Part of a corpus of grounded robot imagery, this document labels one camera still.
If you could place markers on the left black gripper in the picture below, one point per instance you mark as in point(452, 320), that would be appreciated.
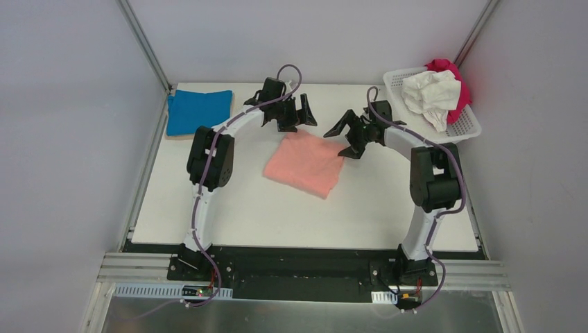
point(290, 114)

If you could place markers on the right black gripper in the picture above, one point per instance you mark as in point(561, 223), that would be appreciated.
point(360, 133)

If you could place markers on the salmon pink t shirt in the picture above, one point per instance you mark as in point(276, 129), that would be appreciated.
point(306, 162)

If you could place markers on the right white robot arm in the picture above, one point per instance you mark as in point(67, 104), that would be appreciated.
point(436, 183)

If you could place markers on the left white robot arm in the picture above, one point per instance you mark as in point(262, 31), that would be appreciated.
point(210, 162)

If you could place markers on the white plastic basket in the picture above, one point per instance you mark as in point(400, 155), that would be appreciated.
point(466, 127)

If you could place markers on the crumpled white t shirt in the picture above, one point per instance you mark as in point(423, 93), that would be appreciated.
point(433, 95)

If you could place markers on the magenta red t shirt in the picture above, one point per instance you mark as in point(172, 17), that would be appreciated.
point(439, 65)

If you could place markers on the folded blue t shirt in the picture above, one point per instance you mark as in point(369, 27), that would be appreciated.
point(200, 111)

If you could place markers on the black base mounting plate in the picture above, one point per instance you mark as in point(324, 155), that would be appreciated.
point(302, 274)

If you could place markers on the right electronics board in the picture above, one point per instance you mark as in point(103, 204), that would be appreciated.
point(408, 300)

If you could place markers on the electronics board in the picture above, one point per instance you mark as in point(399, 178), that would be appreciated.
point(408, 300)
point(193, 291)

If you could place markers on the left electronics board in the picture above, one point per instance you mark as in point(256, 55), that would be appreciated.
point(193, 291)

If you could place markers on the aluminium frame rail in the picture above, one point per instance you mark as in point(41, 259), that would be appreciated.
point(145, 46)

